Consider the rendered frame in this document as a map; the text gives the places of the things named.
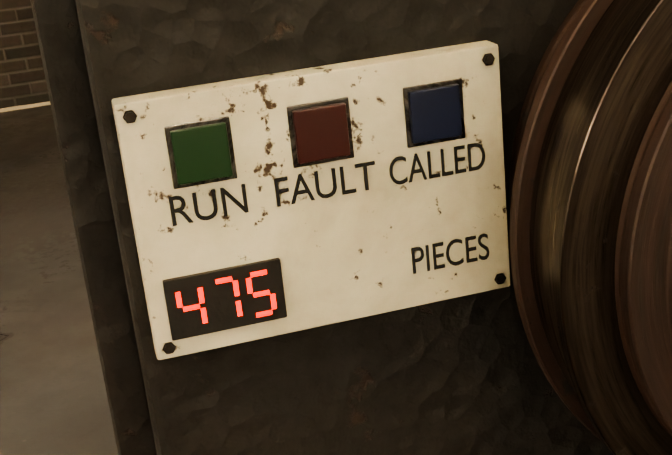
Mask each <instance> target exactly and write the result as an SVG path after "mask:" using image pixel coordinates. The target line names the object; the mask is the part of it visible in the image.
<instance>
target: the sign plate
mask: <svg viewBox="0 0 672 455"><path fill-rule="evenodd" d="M452 84H459V89H460V105H461V121H462V135H461V136H456V137H450V138H444V139H439V140H433V141H427V142H422V143H416V144H413V143H412V137H411V124H410V112H409V99H408V92H410V91H416V90H422V89H428V88H434V87H440V86H446V85H452ZM111 102H112V108H113V114H114V119H115V125H116V131H117V137H118V142H119V148H120V154H121V160H122V165H123V171H124V177H125V183H126V188H127V194H128V200H129V206H130V211H131V217H132V223H133V228H134V234H135V240H136V246H137V251H138V257H139V263H140V269H141V274H142V280H143V286H144V292H145V297H146V303H147V309H148V315H149V320H150V326H151V332H152V337H153V343H154V349H155V353H156V357H157V359H158V360H163V359H168V358H173V357H178V356H182V355H187V354H192V353H196V352H201V351H206V350H211V349H215V348H220V347H225V346H230V345H234V344H239V343H244V342H249V341H253V340H258V339H263V338H267V337H272V336H277V335H282V334H286V333H291V332H296V331H301V330H305V329H310V328H315V327H319V326H324V325H329V324H334V323H338V322H343V321H348V320H353V319H357V318H362V317H367V316H371V315H376V314H381V313H386V312H390V311H395V310H400V309H405V308H409V307H414V306H419V305H423V304H428V303H433V302H438V301H442V300H447V299H452V298H457V297H461V296H466V295H471V294H476V293H480V292H485V291H490V290H494V289H499V288H504V287H509V286H510V269H509V249H508V230H507V210H506V190H505V170H504V151H503V131H502V111H501V91H500V71H499V52H498V45H497V44H495V43H492V42H490V41H487V40H485V41H478V42H472V43H465V44H459V45H453V46H446V47H440V48H433V49H427V50H421V51H414V52H408V53H401V54H395V55H388V56H382V57H376V58H369V59H363V60H356V61H350V62H343V63H337V64H331V65H324V66H318V67H311V68H305V69H299V70H292V71H286V72H279V73H273V74H266V75H260V76H254V77H247V78H241V79H234V80H228V81H222V82H215V83H209V84H202V85H196V86H189V87H183V88H177V89H170V90H164V91H157V92H151V93H144V94H138V95H132V96H125V97H119V98H114V99H112V101H111ZM337 103H345V104H346V113H347V123H348V133H349V143H350V155H348V156H342V157H336V158H331V159H325V160H319V161H314V162H308V163H302V164H299V163H298V159H297V151H296V142H295V134H294V125H293V117H292V111H294V110H300V109H306V108H312V107H318V106H325V105H331V104H337ZM221 122H225V123H226V127H227V134H228V142H229V149H230V156H231V163H232V170H233V175H232V176H228V177H223V178H217V179H211V180H206V181H200V182H194V183H189V184H183V185H179V184H178V181H177V174H176V168H175V162H174V155H173V149H172V143H171V136H170V131H172V130H179V129H185V128H191V127H197V126H203V125H209V124H215V123H221ZM266 269H267V274H266V275H261V276H256V277H251V275H250V272H255V271H260V270H266ZM230 276H232V281H231V282H226V283H221V284H216V282H215V279H220V278H225V277H230ZM246 278H251V282H252V289H253V293H255V292H260V291H265V290H269V291H270V294H274V293H275V296H276V304H277V309H273V310H272V306H271V299H270V295H265V296H260V297H255V298H254V297H253V293H250V294H248V292H247V285H246ZM235 280H238V285H239V292H240V296H235V295H234V288H233V281H235ZM200 287H203V293H204V300H205V303H201V304H200V303H199V296H198V290H197V288H200ZM175 292H180V293H181V299H182V305H183V307H185V306H190V305H195V304H200V309H196V310H191V311H186V312H184V311H183V307H181V308H177V302H176V296H175ZM240 300H241V306H242V313H243V316H239V317H238V316H237V309H236V301H240ZM201 308H206V313H207V319H208V323H205V324H203V322H202V316H201ZM267 310H272V313H273V314H272V315H267V316H263V317H258V318H256V313H258V312H262V311H267Z"/></svg>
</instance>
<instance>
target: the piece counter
mask: <svg viewBox="0 0 672 455"><path fill-rule="evenodd" d="M266 274H267V269H266V270H260V271H255V272H250V275H251V277H256V276H261V275H266ZM231 281H232V276H230V277H225V278H220V279H215V282H216V284H221V283H226V282H231ZM246 285H247V292H248V294H250V293H253V289H252V282H251V278H246ZM233 288H234V295H235V296H240V292H239V285H238V280H235V281H233ZM197 290H198V296H199V303H200V304H201V303H205V300H204V293H203V287H200V288H197ZM265 295H270V299H271V306H272V310H273V309H277V304H276V296H275V293H274V294H270V291H269V290H265V291H260V292H255V293H253V297H254V298H255V297H260V296H265ZM175 296H176V302H177V308H181V307H183V305H182V299H181V293H180V292H175ZM200 304H195V305H190V306H185V307H183V311H184V312H186V311H191V310H196V309H200ZM236 309H237V316H238V317H239V316H243V313H242V306H241V300H240V301H236ZM272 310H267V311H262V312H258V313H256V318H258V317H263V316H267V315H272V314H273V313H272ZM201 316H202V322H203V324H205V323H208V319H207V313H206V308H201Z"/></svg>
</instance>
